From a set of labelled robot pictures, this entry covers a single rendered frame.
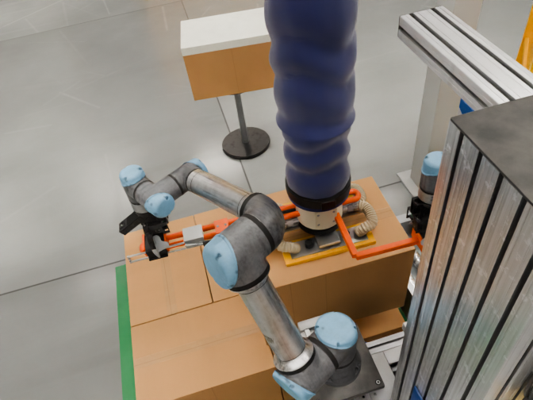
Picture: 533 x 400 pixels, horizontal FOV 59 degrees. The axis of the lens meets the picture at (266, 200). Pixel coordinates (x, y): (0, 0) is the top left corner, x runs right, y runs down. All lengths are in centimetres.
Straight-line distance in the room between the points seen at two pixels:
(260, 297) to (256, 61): 233
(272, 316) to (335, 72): 63
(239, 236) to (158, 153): 301
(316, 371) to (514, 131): 83
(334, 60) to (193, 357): 145
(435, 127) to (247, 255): 220
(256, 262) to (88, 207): 282
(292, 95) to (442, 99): 180
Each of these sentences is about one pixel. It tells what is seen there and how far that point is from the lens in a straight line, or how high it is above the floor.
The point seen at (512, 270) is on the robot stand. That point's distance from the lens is 71.
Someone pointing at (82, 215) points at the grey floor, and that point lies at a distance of 378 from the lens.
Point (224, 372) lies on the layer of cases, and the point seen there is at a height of 54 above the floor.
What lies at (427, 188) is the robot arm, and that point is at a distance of 142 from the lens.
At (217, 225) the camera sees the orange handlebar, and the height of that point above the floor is 122.
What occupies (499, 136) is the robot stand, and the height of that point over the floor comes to 203.
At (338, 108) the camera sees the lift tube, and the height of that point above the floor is 169.
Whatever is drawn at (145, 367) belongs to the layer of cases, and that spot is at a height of 54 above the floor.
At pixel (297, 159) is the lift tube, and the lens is 144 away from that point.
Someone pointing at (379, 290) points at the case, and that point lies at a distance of 191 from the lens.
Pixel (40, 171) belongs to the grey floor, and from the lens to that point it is 438.
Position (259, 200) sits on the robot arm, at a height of 162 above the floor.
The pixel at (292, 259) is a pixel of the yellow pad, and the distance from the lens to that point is 170.
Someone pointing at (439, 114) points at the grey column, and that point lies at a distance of 305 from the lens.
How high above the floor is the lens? 246
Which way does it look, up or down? 46 degrees down
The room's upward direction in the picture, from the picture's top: 9 degrees counter-clockwise
